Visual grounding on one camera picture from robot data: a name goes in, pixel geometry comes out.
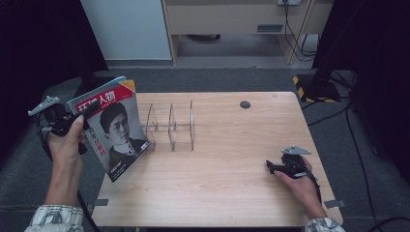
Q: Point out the white cabinet panel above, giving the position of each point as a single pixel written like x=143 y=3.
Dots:
x=129 y=29

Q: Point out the clear acrylic file organizer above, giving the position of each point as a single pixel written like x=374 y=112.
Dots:
x=174 y=129

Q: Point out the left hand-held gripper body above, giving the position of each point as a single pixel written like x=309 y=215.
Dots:
x=54 y=116

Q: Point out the dark round table grommet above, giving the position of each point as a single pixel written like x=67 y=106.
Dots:
x=245 y=104

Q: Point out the black curtain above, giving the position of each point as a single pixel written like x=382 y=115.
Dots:
x=374 y=64
x=38 y=48

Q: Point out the person's left hand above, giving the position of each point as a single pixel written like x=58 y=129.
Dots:
x=66 y=145

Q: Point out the beige wooden desk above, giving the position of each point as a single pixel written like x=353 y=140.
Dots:
x=225 y=19

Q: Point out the white power strip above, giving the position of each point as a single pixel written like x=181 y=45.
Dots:
x=289 y=2

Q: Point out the portrait cover magazine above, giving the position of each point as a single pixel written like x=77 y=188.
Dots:
x=116 y=135

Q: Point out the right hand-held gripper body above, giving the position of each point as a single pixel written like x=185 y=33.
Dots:
x=293 y=162

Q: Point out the person's right hand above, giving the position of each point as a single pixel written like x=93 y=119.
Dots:
x=301 y=187

